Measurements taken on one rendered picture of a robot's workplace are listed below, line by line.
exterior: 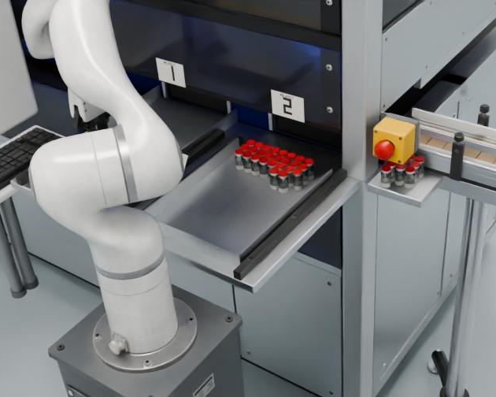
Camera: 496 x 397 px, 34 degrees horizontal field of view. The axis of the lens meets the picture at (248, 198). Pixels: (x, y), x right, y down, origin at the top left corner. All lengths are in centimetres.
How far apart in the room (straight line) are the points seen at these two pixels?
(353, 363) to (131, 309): 94
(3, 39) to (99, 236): 106
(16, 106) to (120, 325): 104
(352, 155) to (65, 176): 75
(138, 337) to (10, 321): 153
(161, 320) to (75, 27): 51
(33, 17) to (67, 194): 60
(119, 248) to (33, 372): 147
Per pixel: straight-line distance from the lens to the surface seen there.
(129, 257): 129
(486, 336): 269
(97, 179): 120
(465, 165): 177
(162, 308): 139
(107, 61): 127
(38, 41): 177
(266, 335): 232
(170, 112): 209
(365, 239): 188
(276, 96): 179
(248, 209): 170
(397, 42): 173
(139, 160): 120
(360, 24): 160
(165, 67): 198
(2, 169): 209
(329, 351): 220
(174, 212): 172
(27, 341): 281
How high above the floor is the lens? 190
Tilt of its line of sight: 36 degrees down
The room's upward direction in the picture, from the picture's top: 5 degrees counter-clockwise
